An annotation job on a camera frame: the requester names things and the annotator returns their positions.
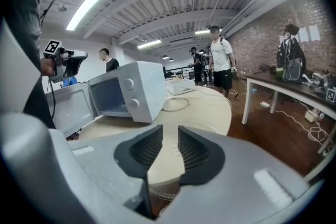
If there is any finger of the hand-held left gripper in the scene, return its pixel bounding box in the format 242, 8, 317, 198
65, 51, 89, 79

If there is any person's black clothing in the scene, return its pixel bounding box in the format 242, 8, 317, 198
4, 0, 57, 131

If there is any white storage box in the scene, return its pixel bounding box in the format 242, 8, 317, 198
165, 78, 196, 95

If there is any black metal railing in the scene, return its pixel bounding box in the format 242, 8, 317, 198
164, 67, 196, 79

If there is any white floor cable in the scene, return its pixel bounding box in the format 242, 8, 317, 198
258, 101, 331, 145

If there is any white microwave power cable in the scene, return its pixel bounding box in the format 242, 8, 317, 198
161, 97, 192, 112

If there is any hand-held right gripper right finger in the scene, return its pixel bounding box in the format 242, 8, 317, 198
157, 125, 323, 224

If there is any white microwave oven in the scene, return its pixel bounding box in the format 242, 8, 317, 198
46, 61, 169, 137

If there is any person's left hand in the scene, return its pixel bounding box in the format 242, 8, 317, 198
41, 58, 56, 77

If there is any black backpack with green trim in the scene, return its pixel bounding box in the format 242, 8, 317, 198
276, 24, 307, 84

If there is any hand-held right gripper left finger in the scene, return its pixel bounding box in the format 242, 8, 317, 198
49, 125, 163, 224

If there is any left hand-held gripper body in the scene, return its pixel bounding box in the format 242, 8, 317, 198
43, 39, 76, 84

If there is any pile of spare hand-held grippers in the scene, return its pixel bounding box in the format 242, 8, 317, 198
301, 72, 336, 102

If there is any dark desk with white legs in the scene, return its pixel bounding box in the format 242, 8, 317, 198
241, 72, 336, 184

